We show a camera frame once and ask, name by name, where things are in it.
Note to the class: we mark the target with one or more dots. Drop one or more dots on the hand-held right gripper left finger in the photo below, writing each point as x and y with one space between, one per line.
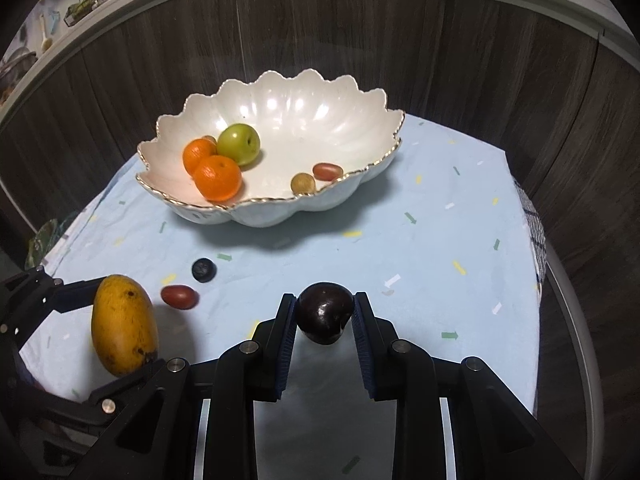
285 345

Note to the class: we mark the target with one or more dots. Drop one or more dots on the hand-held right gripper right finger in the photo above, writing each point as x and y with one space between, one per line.
362 350

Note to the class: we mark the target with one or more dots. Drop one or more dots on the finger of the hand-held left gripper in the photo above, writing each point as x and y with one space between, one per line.
70 295
107 404

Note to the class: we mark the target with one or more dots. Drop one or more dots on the dark purple plum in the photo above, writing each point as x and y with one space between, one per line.
322 310

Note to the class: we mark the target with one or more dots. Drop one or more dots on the yellow mango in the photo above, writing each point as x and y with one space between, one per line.
122 325

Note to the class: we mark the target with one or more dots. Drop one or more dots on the yellow-brown grape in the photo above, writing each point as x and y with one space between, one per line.
303 183

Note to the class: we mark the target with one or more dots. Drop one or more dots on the red cherry tomato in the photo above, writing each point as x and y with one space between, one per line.
327 171
179 296

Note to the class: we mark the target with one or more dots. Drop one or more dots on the orange tangerine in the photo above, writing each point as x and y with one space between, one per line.
199 152
217 178

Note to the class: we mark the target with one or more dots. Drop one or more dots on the green round fruit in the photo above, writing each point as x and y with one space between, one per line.
239 144

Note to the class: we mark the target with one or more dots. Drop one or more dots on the small brown fruit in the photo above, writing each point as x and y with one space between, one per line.
209 138

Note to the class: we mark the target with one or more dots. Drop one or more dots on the white scalloped bowl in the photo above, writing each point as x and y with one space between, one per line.
300 110

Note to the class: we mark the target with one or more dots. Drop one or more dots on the translucent green object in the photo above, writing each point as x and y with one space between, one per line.
42 241

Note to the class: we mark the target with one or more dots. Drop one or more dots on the blueberry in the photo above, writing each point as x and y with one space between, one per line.
204 269

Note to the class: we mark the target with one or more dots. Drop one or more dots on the light blue patterned tablecloth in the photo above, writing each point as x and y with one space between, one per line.
425 235

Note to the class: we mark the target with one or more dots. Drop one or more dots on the checked dish cloth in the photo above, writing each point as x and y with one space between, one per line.
534 230

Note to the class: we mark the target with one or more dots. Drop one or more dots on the grey curved rail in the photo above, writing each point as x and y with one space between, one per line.
575 320

